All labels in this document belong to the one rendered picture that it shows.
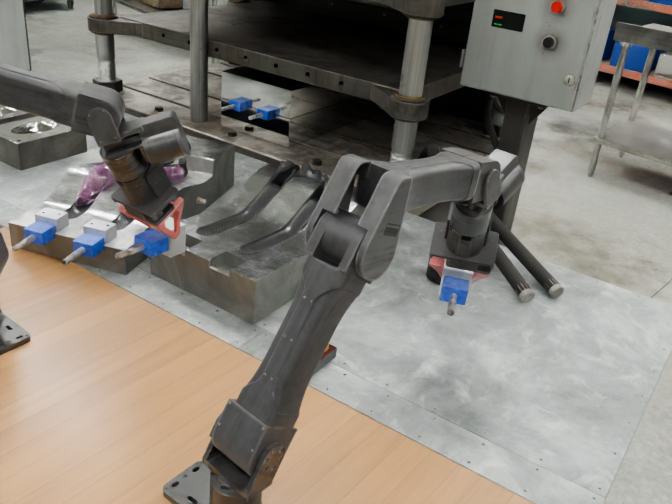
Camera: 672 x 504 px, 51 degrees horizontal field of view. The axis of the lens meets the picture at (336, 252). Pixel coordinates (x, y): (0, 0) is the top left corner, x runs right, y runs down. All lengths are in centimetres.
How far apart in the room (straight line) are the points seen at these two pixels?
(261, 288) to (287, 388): 44
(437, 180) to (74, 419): 61
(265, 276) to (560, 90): 90
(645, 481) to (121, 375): 170
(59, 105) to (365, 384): 62
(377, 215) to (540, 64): 107
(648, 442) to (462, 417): 149
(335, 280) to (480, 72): 114
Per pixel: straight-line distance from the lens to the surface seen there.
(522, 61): 181
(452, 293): 116
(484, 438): 110
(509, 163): 107
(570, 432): 116
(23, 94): 110
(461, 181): 93
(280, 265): 126
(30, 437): 108
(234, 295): 126
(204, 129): 225
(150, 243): 121
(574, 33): 176
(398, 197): 79
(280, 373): 82
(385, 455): 104
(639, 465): 246
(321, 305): 80
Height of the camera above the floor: 151
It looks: 28 degrees down
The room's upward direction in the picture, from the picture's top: 6 degrees clockwise
